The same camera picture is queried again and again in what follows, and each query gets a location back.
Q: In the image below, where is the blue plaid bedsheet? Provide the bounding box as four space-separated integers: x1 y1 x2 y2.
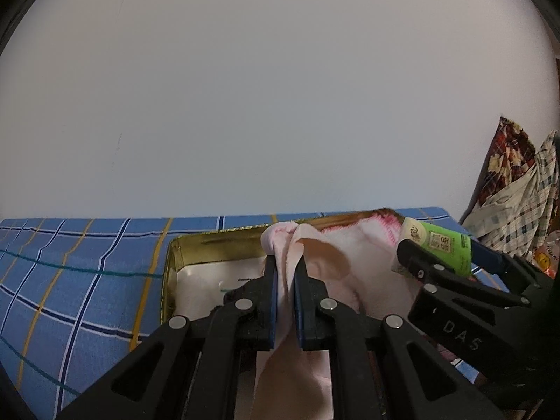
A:
0 207 451 420

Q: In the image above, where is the yellow smiley packet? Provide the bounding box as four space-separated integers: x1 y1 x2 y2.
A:
531 236 560 278

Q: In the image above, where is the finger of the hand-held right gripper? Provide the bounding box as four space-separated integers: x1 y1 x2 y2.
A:
470 236 560 311
396 240 552 370

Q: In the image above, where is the white paper sheet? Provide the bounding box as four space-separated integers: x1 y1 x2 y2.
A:
168 258 267 322

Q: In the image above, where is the white cloth with pink trim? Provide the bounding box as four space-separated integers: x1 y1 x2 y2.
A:
319 212 405 246

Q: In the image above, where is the cotton swab packet green label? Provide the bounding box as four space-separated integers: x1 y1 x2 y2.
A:
391 216 474 277

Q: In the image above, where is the pink fluffy cloth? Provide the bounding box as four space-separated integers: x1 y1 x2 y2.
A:
251 221 421 420

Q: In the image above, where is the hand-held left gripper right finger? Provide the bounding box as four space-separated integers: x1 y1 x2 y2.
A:
294 257 499 420

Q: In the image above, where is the checked cloth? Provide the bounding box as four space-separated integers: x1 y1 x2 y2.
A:
464 130 560 267

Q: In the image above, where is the dark red floral blanket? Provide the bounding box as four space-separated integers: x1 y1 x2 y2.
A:
475 116 537 208

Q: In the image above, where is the gold metal tin box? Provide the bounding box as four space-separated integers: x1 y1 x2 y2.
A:
160 207 405 327

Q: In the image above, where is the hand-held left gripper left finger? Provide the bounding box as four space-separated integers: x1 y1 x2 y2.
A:
55 256 278 420

